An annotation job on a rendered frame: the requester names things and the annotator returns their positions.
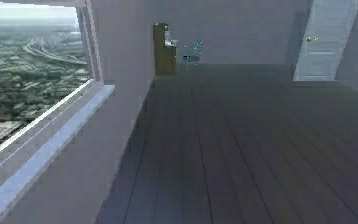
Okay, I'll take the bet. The brown wooden desk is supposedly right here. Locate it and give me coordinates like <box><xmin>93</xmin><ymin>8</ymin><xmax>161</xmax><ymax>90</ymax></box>
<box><xmin>152</xmin><ymin>22</ymin><xmax>179</xmax><ymax>76</ymax></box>

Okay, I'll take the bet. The white framed window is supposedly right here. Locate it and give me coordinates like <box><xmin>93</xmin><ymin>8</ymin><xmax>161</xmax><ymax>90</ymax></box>
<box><xmin>0</xmin><ymin>0</ymin><xmax>116</xmax><ymax>224</ymax></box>

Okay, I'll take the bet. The white room door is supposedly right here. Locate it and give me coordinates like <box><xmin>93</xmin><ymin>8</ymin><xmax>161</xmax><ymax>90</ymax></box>
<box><xmin>292</xmin><ymin>0</ymin><xmax>358</xmax><ymax>82</ymax></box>

